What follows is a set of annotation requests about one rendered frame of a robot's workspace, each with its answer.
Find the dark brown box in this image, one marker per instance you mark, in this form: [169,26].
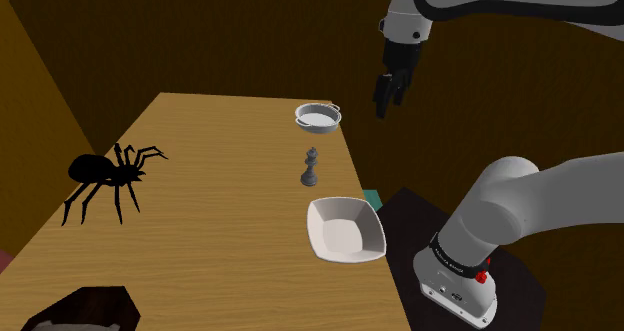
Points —
[92,305]

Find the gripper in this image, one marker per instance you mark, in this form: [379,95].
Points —
[400,54]

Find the grey chess piece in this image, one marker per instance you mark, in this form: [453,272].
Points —
[309,169]

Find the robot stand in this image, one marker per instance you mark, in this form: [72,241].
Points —
[419,232]

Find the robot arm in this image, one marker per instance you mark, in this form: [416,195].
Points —
[507,208]

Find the wooden table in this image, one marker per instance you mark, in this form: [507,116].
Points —
[204,213]

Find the black toy spider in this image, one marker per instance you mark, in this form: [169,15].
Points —
[100,171]

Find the grey metal pan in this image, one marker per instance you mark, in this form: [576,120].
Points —
[318,118]

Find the white square bowl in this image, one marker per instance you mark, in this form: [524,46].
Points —
[345,230]

